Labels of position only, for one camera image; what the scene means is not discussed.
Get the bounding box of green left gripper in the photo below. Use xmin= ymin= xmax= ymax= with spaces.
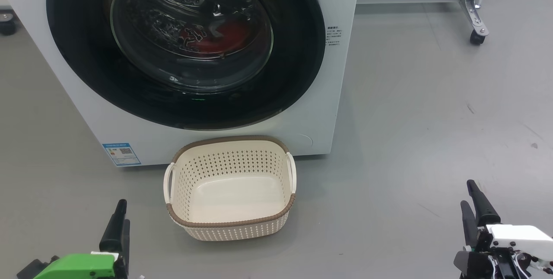
xmin=32 ymin=199 xmax=130 ymax=279

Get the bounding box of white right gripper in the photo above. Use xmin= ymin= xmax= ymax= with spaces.
xmin=454 ymin=180 xmax=553 ymax=279

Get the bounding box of red garment with white stripes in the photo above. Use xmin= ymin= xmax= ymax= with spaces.
xmin=207 ymin=20 xmax=252 ymax=57

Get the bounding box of black round glass washer door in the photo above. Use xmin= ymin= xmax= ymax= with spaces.
xmin=46 ymin=0 xmax=326 ymax=131

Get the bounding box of cream perforated basket brown rim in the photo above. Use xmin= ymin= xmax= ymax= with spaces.
xmin=163 ymin=135 xmax=297 ymax=241

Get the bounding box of white front-load washing machine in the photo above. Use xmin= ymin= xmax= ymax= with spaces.
xmin=0 ymin=0 xmax=360 ymax=167

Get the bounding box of blue energy label sticker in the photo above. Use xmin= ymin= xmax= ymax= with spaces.
xmin=102 ymin=143 xmax=142 ymax=167

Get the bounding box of silver metal frame leg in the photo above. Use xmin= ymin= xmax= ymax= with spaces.
xmin=460 ymin=0 xmax=491 ymax=38

